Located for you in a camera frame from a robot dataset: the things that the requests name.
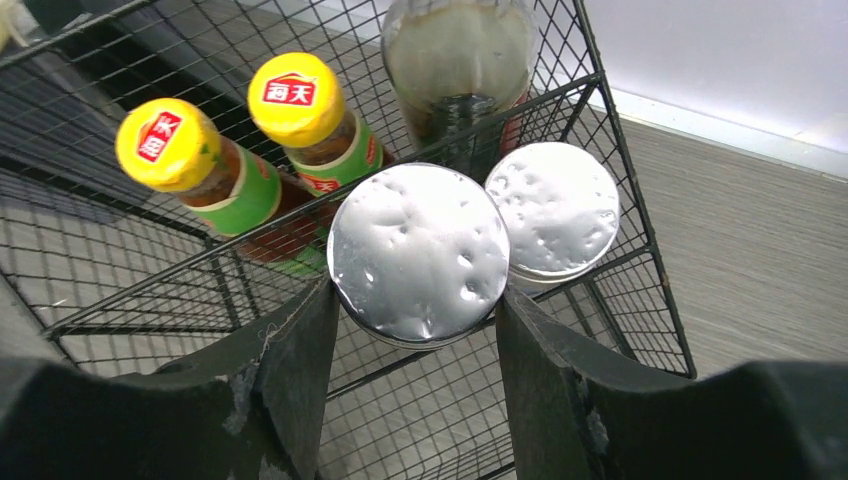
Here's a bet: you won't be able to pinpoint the black wire rack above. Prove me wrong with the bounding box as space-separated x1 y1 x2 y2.
0 0 698 480

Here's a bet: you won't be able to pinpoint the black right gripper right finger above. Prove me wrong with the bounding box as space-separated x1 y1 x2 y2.
496 288 847 479

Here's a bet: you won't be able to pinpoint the black cap glass bottle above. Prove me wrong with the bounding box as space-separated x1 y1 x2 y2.
381 1 537 182

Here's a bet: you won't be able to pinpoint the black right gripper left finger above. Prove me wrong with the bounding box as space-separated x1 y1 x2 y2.
1 278 339 479

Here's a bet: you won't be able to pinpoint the yellow cap sauce bottle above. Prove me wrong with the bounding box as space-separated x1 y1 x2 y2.
115 98 327 278
247 52 395 196

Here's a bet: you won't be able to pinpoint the glass jar white beads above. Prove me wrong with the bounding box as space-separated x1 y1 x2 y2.
484 142 621 294

